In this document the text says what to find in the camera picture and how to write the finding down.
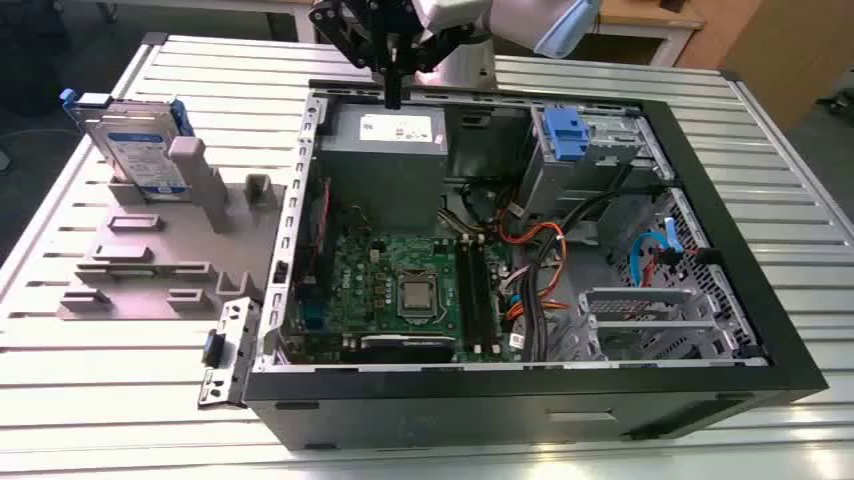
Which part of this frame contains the metal disk bay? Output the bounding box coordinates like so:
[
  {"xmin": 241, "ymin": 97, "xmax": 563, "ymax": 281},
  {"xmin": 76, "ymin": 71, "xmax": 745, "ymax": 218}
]
[{"xmin": 576, "ymin": 287, "xmax": 743, "ymax": 362}]

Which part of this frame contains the hard disk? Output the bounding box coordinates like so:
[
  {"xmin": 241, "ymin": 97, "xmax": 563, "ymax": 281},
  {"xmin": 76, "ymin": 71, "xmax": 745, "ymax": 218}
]
[{"xmin": 57, "ymin": 87, "xmax": 196, "ymax": 205}]

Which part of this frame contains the red black power wire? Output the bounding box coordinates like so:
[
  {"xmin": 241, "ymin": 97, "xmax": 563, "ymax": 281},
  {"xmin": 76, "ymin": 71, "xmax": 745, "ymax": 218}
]
[{"xmin": 649, "ymin": 247, "xmax": 715, "ymax": 276}]

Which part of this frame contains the metal optical drive cage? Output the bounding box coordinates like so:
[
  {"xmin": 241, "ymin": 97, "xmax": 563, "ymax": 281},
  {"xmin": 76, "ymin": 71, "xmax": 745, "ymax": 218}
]
[{"xmin": 517, "ymin": 103, "xmax": 672, "ymax": 216}]

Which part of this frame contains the black PC case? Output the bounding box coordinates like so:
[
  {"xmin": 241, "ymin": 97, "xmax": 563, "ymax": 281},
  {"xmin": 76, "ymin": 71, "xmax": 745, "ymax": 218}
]
[{"xmin": 240, "ymin": 77, "xmax": 832, "ymax": 451}]

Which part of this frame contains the thin red wire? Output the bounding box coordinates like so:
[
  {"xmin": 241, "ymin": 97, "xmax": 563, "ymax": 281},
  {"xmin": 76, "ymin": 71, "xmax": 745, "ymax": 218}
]
[{"xmin": 310, "ymin": 177, "xmax": 333, "ymax": 261}]

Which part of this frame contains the blue SATA wire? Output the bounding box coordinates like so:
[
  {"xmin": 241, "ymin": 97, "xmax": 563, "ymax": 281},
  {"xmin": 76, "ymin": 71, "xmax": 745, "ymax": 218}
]
[{"xmin": 625, "ymin": 217, "xmax": 683, "ymax": 290}]

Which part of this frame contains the grey power supply unit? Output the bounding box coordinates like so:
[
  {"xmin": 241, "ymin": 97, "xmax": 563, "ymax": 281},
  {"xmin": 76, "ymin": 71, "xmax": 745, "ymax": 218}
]
[{"xmin": 312, "ymin": 102, "xmax": 449, "ymax": 236}]

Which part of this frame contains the black cable bundle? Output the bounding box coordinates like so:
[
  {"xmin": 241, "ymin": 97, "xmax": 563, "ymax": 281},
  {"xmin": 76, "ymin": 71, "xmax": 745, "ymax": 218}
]
[{"xmin": 516, "ymin": 182, "xmax": 668, "ymax": 362}]

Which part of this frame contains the green motherboard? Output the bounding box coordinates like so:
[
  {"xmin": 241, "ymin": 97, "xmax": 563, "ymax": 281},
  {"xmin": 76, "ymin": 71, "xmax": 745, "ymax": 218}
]
[{"xmin": 292, "ymin": 232, "xmax": 532, "ymax": 365}]

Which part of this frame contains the silver CPU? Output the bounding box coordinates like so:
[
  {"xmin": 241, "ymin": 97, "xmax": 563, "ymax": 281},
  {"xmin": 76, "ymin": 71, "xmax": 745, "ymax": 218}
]
[{"xmin": 399, "ymin": 282, "xmax": 443, "ymax": 310}]

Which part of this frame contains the orange wire bundle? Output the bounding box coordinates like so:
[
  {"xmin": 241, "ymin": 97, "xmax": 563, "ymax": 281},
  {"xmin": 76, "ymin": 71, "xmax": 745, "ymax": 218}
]
[{"xmin": 497, "ymin": 222, "xmax": 572, "ymax": 324}]

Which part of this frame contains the blue drive cage latch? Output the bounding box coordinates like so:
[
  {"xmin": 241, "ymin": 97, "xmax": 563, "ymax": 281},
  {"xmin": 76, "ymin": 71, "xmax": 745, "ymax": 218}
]
[{"xmin": 543, "ymin": 107, "xmax": 593, "ymax": 162}]

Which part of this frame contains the wooden desk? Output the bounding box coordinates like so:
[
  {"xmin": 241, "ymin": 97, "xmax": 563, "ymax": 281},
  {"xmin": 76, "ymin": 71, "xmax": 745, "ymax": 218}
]
[{"xmin": 265, "ymin": 0, "xmax": 708, "ymax": 69}]

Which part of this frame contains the black graphics card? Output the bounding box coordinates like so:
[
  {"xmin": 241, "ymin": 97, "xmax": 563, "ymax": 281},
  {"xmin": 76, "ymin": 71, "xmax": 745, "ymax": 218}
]
[{"xmin": 339, "ymin": 332, "xmax": 460, "ymax": 365}]

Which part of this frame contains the wooden cabinet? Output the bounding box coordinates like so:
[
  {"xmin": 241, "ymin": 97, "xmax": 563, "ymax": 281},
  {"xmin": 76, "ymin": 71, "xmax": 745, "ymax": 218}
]
[{"xmin": 672, "ymin": 0, "xmax": 854, "ymax": 134}]

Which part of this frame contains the metal CPU socket cover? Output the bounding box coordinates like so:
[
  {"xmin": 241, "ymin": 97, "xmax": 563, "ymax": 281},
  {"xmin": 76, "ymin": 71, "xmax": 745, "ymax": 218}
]
[{"xmin": 393, "ymin": 269, "xmax": 449, "ymax": 324}]

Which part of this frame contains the black RAM slot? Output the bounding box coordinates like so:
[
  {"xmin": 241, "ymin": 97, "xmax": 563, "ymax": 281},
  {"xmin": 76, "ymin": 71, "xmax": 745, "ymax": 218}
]
[
  {"xmin": 471, "ymin": 233, "xmax": 503, "ymax": 355},
  {"xmin": 455, "ymin": 233, "xmax": 485, "ymax": 355}
]

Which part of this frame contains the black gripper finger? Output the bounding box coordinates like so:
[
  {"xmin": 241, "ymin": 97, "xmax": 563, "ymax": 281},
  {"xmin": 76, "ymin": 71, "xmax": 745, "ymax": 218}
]
[
  {"xmin": 308, "ymin": 0, "xmax": 396, "ymax": 110},
  {"xmin": 392, "ymin": 23, "xmax": 484, "ymax": 110}
]

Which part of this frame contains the grey parts rack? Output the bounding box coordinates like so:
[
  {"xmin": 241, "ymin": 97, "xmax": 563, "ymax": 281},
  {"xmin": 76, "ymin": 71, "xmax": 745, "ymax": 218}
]
[{"xmin": 58, "ymin": 137, "xmax": 289, "ymax": 321}]

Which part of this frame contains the metal expansion card bracket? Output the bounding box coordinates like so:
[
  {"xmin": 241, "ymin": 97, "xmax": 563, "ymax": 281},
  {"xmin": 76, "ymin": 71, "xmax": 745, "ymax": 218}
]
[{"xmin": 196, "ymin": 296, "xmax": 262, "ymax": 412}]

